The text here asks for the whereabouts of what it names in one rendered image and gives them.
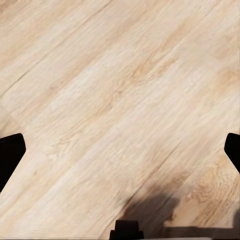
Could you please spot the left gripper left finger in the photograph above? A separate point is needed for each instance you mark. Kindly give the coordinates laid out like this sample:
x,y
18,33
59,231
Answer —
x,y
12,149

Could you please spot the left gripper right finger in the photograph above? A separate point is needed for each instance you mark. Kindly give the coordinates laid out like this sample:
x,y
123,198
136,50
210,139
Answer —
x,y
232,149

